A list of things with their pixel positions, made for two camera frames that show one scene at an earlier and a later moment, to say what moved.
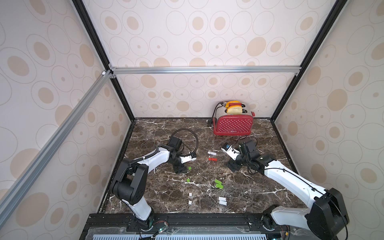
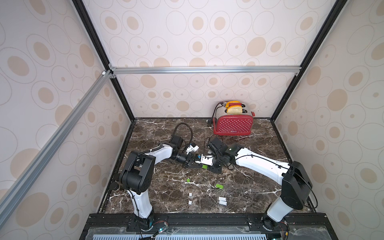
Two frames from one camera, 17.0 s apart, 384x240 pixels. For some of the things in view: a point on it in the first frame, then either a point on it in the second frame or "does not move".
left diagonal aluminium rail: x=8 y=201 does not move
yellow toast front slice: x=234 y=109 does not move
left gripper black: x=180 y=168 -> x=189 y=166
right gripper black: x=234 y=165 -> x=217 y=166
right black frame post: x=335 y=11 does not move
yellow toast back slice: x=227 y=104 does not move
